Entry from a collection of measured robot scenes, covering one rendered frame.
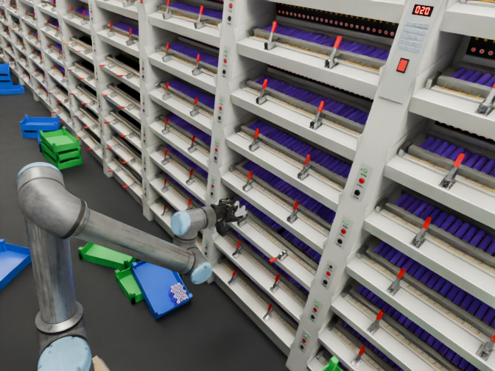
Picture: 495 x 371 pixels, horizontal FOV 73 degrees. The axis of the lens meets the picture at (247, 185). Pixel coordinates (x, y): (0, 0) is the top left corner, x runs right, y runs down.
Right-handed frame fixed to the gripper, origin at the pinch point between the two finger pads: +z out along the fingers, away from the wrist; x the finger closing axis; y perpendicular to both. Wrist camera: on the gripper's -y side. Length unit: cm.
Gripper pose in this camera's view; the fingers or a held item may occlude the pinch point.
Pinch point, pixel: (243, 212)
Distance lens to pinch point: 154.2
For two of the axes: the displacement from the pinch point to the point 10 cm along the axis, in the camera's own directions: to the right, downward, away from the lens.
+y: 2.5, -8.8, -4.0
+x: -6.6, -4.5, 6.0
